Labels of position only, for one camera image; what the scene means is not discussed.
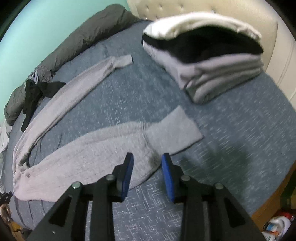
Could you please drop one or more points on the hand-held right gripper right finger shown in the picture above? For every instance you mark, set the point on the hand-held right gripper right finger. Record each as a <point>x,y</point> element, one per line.
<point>167,178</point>

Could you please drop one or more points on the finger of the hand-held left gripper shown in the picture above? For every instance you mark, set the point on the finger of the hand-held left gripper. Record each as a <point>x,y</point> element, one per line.
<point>5,198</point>

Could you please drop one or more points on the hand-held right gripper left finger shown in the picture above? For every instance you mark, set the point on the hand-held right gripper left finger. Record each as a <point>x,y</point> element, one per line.
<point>128,176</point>

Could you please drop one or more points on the grey sweatpants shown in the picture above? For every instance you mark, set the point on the grey sweatpants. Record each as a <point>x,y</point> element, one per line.
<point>92,150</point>

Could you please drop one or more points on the blue patterned bed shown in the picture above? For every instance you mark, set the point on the blue patterned bed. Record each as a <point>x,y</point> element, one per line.
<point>143,97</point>

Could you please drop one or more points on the black pants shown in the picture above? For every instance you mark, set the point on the black pants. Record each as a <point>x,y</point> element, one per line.
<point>32,97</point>

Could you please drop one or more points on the light grey folded garment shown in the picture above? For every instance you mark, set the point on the light grey folded garment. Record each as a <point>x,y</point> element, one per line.
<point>219,76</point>

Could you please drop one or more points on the white plastic bottle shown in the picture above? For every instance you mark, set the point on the white plastic bottle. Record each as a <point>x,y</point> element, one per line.
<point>277,226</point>

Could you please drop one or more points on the blue striped shirt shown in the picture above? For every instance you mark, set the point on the blue striped shirt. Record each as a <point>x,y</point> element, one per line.
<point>35,75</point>

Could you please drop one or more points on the black folded garment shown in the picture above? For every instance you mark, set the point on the black folded garment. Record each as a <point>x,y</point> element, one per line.
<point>196,46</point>

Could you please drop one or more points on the dark grey rolled duvet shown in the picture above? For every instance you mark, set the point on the dark grey rolled duvet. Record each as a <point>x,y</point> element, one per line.
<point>92,30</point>

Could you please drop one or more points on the white folded garment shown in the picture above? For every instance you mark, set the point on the white folded garment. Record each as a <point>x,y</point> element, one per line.
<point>196,23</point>

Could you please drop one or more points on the cream tufted headboard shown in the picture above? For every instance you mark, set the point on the cream tufted headboard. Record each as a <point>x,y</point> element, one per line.
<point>272,23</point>

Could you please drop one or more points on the wooden bed frame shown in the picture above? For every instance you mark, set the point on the wooden bed frame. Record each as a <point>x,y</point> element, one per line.
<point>270,201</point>

